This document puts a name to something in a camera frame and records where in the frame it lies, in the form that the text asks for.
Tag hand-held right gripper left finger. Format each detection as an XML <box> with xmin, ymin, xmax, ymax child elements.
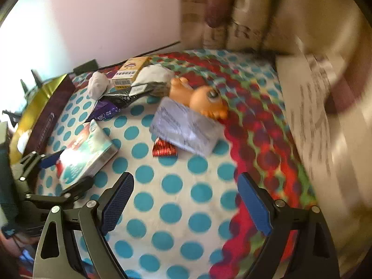
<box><xmin>33</xmin><ymin>172</ymin><xmax>135</xmax><ymax>279</ymax></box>

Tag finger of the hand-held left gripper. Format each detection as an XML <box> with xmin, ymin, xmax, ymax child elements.
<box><xmin>12</xmin><ymin>150</ymin><xmax>65</xmax><ymax>181</ymax></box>
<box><xmin>25</xmin><ymin>177</ymin><xmax>94</xmax><ymax>210</ymax></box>

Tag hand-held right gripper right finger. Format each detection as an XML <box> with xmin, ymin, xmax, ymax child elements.
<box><xmin>237</xmin><ymin>172</ymin><xmax>340</xmax><ymax>279</ymax></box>

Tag teal and white box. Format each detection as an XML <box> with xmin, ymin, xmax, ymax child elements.
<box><xmin>56</xmin><ymin>119</ymin><xmax>120</xmax><ymax>191</ymax></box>

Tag gold and brown box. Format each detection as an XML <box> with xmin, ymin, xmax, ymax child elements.
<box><xmin>9</xmin><ymin>73</ymin><xmax>76</xmax><ymax>154</ymax></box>

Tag orange toy figure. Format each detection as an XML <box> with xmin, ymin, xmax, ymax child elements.
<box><xmin>169</xmin><ymin>77</ymin><xmax>229</xmax><ymax>120</ymax></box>

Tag polka dot bed sheet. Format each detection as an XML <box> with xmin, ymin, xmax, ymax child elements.
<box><xmin>17</xmin><ymin>49</ymin><xmax>320</xmax><ymax>279</ymax></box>

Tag purple packet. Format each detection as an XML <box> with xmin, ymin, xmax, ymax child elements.
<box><xmin>87</xmin><ymin>97</ymin><xmax>121</xmax><ymax>123</ymax></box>

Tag red foil candy wrapper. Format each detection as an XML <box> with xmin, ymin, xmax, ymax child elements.
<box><xmin>152</xmin><ymin>136</ymin><xmax>178</xmax><ymax>158</ymax></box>

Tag dark thin rods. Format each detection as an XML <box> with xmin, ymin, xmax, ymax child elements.
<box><xmin>20</xmin><ymin>70</ymin><xmax>44</xmax><ymax>96</ymax></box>

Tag crumpled white tissue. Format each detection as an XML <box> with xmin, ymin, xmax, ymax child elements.
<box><xmin>88</xmin><ymin>71</ymin><xmax>109</xmax><ymax>98</ymax></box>

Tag black power adapter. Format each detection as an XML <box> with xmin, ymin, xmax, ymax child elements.
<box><xmin>73</xmin><ymin>60</ymin><xmax>98</xmax><ymax>74</ymax></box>

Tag lavender paper packet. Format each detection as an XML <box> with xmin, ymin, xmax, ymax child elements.
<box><xmin>149</xmin><ymin>96</ymin><xmax>223</xmax><ymax>155</ymax></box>

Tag black and silver wrapper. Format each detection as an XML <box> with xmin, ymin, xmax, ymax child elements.
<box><xmin>100</xmin><ymin>83</ymin><xmax>172</xmax><ymax>108</ymax></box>

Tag beige printed pillow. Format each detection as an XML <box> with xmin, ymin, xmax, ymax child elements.
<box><xmin>275</xmin><ymin>51</ymin><xmax>364</xmax><ymax>210</ymax></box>

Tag yellow carton box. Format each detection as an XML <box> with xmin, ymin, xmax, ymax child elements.
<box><xmin>112</xmin><ymin>56</ymin><xmax>152</xmax><ymax>90</ymax></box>

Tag white sock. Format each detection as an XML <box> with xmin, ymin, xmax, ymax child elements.
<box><xmin>136</xmin><ymin>64</ymin><xmax>173</xmax><ymax>86</ymax></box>

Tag beige leaf print curtain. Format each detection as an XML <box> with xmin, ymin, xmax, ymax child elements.
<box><xmin>180</xmin><ymin>0</ymin><xmax>369</xmax><ymax>64</ymax></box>

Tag black cable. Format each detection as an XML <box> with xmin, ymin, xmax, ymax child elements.
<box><xmin>97</xmin><ymin>41</ymin><xmax>181</xmax><ymax>72</ymax></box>

